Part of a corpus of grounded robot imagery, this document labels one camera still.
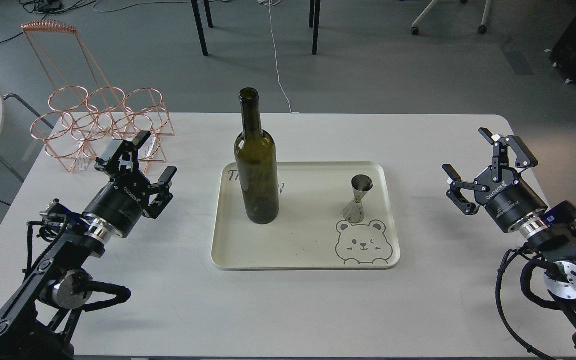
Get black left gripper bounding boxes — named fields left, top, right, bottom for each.
left=83, top=130, right=178, bottom=239

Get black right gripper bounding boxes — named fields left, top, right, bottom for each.
left=442, top=127, right=547, bottom=234

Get dark green wine bottle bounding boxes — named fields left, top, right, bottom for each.
left=234, top=88, right=279, bottom=224

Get steel double jigger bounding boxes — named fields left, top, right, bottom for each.
left=342, top=174, right=374, bottom=224

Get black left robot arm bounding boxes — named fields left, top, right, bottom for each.
left=0, top=130, right=178, bottom=360

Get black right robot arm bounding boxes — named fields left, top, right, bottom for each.
left=442, top=127, right=576, bottom=360

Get white office chair base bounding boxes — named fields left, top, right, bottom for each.
left=409, top=0, right=495, bottom=36

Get cream bear serving tray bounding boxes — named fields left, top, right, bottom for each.
left=211, top=161, right=401, bottom=271

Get black table legs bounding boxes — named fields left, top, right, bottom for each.
left=191, top=0, right=322, bottom=57

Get copper wire bottle rack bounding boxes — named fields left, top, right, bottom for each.
left=22, top=19, right=176, bottom=173

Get black floor cables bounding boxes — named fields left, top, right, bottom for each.
left=0, top=0, right=119, bottom=54

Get white floor cable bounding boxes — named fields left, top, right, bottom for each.
left=258, top=0, right=301, bottom=115

